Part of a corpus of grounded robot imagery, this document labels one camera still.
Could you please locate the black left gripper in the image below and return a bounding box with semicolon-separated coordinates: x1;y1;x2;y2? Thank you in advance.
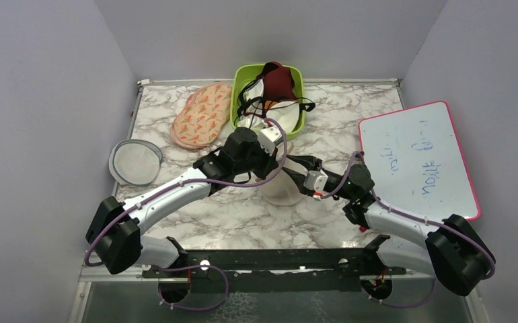
233;138;278;180

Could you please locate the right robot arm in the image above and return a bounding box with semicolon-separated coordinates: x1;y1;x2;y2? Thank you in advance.
283;151;496;296

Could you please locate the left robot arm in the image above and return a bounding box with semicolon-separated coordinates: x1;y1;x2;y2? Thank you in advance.
84;120;287;277

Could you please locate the maroon bra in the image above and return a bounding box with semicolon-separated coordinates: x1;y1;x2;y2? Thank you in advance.
257;62;297;101

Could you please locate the grey rimmed round laundry bag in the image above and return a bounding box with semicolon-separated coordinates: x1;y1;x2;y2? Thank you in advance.
108;139;163;186

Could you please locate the green plastic basin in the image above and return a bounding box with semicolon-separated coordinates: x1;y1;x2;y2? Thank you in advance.
229;63;307;140

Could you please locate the pink framed whiteboard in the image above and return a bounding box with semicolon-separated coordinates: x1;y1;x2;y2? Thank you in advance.
359;101;481;221

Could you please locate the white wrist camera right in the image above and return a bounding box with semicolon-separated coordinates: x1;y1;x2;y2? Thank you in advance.
303;170;328;201

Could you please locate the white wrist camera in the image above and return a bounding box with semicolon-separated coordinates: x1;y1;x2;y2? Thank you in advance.
257;127;283;155
303;170;328;201

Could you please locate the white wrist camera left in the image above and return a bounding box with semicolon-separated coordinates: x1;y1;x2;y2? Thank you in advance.
257;127;283;155

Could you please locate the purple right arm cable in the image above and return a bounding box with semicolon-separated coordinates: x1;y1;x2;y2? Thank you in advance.
314;151;496;281

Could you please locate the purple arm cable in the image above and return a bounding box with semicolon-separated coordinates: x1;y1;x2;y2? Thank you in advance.
314;151;496;281
84;117;289;268

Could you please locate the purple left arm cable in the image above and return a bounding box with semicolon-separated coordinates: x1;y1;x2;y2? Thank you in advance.
84;117;289;268

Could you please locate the white bra with black straps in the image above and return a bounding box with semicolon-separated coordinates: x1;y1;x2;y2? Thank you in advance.
230;77;265;132

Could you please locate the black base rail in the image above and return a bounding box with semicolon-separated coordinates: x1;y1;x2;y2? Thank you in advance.
142;236;406;293

